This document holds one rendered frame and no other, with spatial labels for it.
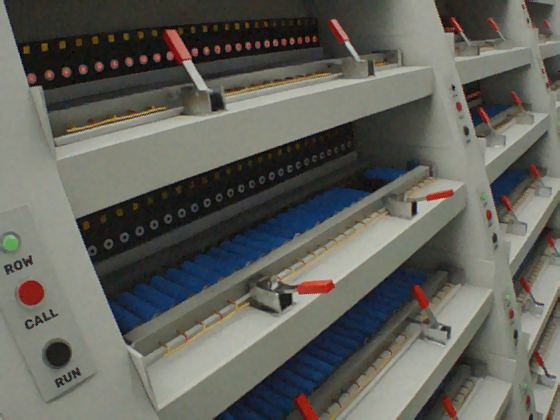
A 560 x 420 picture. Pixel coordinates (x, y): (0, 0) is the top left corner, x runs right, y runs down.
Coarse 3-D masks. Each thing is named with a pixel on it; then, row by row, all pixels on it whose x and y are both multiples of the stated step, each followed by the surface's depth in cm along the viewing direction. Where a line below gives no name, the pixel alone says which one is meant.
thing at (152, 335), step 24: (384, 192) 65; (336, 216) 59; (360, 216) 60; (312, 240) 53; (264, 264) 48; (288, 264) 51; (216, 288) 44; (240, 288) 45; (168, 312) 41; (192, 312) 41; (216, 312) 42; (144, 336) 38; (168, 336) 40
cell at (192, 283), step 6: (168, 270) 50; (174, 270) 50; (168, 276) 49; (174, 276) 49; (180, 276) 48; (186, 276) 48; (192, 276) 48; (174, 282) 49; (180, 282) 48; (186, 282) 47; (192, 282) 47; (198, 282) 47; (204, 282) 47; (186, 288) 47; (192, 288) 47; (198, 288) 46; (204, 288) 46
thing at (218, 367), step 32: (352, 160) 82; (384, 160) 83; (416, 160) 78; (448, 160) 74; (192, 224) 57; (384, 224) 61; (416, 224) 61; (128, 256) 51; (352, 256) 53; (384, 256) 55; (352, 288) 51; (224, 320) 43; (256, 320) 43; (288, 320) 43; (320, 320) 47; (192, 352) 39; (224, 352) 39; (256, 352) 40; (288, 352) 44; (160, 384) 35; (192, 384) 35; (224, 384) 38; (256, 384) 41; (160, 416) 33; (192, 416) 35
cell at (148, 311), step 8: (120, 296) 45; (128, 296) 45; (120, 304) 45; (128, 304) 44; (136, 304) 44; (144, 304) 43; (136, 312) 43; (144, 312) 42; (152, 312) 42; (160, 312) 42; (144, 320) 42
